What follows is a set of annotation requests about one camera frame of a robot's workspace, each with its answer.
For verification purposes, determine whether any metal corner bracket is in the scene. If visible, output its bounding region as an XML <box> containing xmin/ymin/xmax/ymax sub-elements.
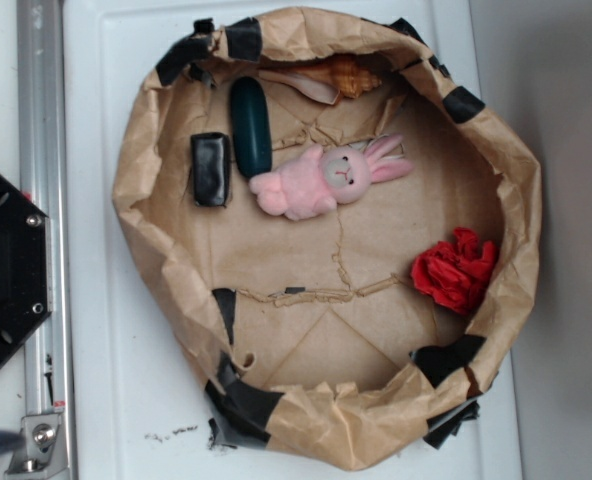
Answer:
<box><xmin>4</xmin><ymin>413</ymin><xmax>68</xmax><ymax>479</ymax></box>

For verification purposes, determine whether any crumpled red paper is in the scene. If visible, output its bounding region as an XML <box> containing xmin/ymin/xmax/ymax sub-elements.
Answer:
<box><xmin>410</xmin><ymin>227</ymin><xmax>499</xmax><ymax>315</ymax></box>

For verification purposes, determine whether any orange conch seashell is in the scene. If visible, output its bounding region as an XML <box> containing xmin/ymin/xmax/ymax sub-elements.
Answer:
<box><xmin>258</xmin><ymin>55</ymin><xmax>382</xmax><ymax>105</ymax></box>

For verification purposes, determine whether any dark green oval case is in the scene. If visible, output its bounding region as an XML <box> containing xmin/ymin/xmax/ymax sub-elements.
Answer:
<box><xmin>230</xmin><ymin>77</ymin><xmax>272</xmax><ymax>178</ymax></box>

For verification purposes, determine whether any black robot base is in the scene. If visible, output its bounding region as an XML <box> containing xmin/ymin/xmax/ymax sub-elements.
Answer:
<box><xmin>0</xmin><ymin>175</ymin><xmax>50</xmax><ymax>369</ymax></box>

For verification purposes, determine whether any brown paper bag bin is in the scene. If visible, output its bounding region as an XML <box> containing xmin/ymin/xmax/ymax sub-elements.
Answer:
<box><xmin>113</xmin><ymin>7</ymin><xmax>542</xmax><ymax>470</ymax></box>

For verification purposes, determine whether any aluminium extrusion rail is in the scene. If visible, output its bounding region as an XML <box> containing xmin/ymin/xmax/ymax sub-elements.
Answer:
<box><xmin>14</xmin><ymin>0</ymin><xmax>79</xmax><ymax>480</ymax></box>

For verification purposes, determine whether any black taped block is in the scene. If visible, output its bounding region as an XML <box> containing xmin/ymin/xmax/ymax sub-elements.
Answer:
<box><xmin>190</xmin><ymin>132</ymin><xmax>231</xmax><ymax>207</ymax></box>

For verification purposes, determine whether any pink plush bunny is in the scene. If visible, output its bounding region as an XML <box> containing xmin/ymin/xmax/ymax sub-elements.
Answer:
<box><xmin>249</xmin><ymin>134</ymin><xmax>414</xmax><ymax>221</ymax></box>

